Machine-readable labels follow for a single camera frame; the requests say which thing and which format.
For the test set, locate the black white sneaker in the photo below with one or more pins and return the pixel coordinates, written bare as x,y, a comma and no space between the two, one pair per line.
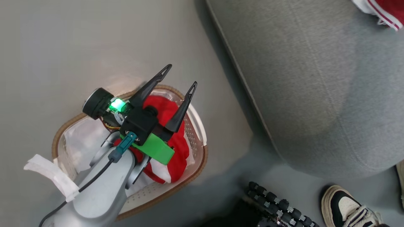
342,208

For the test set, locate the white tape strip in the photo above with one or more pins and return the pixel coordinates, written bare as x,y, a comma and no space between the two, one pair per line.
53,173

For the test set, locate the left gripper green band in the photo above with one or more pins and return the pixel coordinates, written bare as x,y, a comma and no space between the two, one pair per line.
156,148

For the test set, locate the grey fabric sofa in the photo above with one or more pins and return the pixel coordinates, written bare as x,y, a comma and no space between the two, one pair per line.
315,88

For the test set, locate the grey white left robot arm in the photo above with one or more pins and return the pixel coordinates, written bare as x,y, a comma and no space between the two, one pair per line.
104,189

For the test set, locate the red white striped garment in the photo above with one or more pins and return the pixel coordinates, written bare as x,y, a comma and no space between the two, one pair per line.
386,11

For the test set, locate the red garment with white trim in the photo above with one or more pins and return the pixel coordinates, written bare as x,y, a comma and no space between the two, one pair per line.
175,157

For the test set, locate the black roller robot wheel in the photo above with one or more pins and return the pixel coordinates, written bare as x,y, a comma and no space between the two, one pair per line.
277,205

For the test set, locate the white laundry basket brown rim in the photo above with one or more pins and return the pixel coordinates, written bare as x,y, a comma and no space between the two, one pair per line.
195,132

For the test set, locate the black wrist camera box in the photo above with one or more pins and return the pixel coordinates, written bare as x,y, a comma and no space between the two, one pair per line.
140,123

